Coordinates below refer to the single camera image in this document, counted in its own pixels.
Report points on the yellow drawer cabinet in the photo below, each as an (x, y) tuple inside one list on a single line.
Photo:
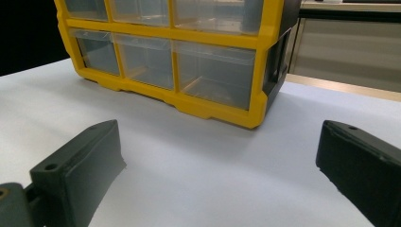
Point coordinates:
[(217, 39)]

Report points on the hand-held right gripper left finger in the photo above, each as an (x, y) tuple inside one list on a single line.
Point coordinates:
[(78, 170)]

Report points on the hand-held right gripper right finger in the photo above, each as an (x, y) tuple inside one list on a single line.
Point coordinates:
[(362, 164)]

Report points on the grey background cabinet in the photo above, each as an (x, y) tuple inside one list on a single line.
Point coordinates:
[(348, 47)]

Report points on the clear plastic drawer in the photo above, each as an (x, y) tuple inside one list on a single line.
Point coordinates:
[(86, 8), (217, 75), (140, 11), (146, 60), (97, 52), (217, 15)]

